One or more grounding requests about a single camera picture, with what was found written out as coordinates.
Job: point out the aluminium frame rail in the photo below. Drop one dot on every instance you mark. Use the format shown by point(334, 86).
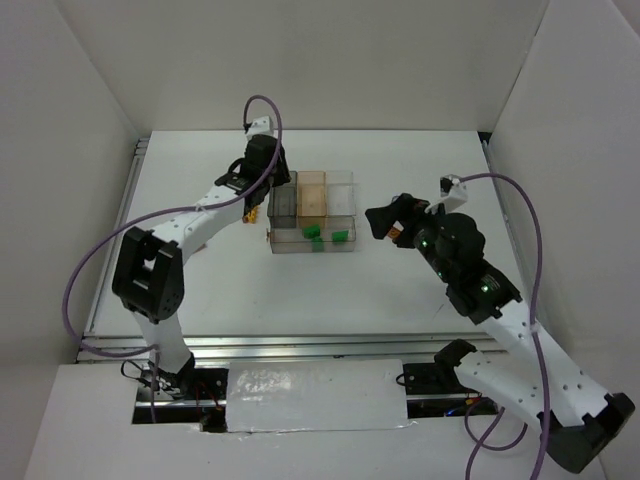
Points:
point(210, 351)

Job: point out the green sloped lego brick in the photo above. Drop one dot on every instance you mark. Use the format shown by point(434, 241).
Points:
point(340, 236)

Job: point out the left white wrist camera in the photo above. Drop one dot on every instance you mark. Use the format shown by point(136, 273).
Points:
point(259, 126)

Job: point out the orange tinted plastic container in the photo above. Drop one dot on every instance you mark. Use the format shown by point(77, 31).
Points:
point(311, 199)

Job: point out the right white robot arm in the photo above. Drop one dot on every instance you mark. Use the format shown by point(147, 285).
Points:
point(575, 416)

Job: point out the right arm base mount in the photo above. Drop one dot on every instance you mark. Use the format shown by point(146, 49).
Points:
point(433, 392)

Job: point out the brown yellow lego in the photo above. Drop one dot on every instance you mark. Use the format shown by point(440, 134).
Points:
point(252, 216)

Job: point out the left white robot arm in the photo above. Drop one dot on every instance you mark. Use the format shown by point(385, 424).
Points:
point(149, 273)

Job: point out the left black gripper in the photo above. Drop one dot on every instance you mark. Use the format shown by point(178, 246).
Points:
point(258, 198)

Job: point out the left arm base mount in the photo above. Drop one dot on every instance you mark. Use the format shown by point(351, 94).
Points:
point(158, 401)

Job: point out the smoky grey plastic container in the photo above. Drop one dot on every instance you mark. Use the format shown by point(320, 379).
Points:
point(282, 206)

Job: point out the clear long plastic container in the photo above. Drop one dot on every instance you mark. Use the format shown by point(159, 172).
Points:
point(291, 241)

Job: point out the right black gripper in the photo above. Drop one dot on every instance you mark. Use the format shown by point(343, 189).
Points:
point(401, 220)

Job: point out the clear square plastic container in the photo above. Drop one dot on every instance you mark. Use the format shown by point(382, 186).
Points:
point(340, 196)

